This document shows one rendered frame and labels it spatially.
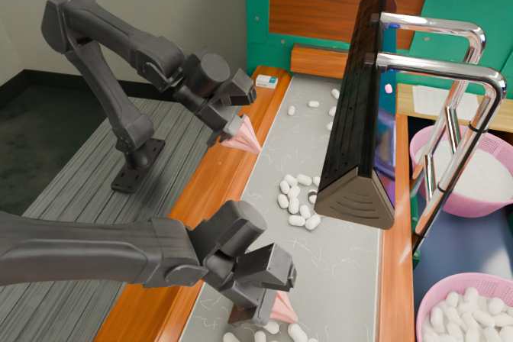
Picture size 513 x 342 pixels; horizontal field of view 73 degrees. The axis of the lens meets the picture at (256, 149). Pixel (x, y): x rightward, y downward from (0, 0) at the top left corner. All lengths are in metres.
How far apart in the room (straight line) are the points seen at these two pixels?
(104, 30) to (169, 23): 1.44
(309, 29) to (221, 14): 0.97
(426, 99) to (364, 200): 0.78
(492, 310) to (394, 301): 0.17
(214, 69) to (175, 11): 1.52
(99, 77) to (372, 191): 0.66
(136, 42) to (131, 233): 0.38
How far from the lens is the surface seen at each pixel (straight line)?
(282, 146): 0.91
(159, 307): 0.65
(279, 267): 0.49
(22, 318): 0.85
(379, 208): 0.36
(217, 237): 0.49
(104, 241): 0.43
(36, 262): 0.41
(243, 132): 0.68
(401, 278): 0.70
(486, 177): 1.01
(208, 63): 0.62
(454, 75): 0.52
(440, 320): 0.71
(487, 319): 0.75
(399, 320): 0.66
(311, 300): 0.67
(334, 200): 0.36
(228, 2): 2.00
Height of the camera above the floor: 1.34
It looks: 42 degrees down
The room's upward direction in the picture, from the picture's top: straight up
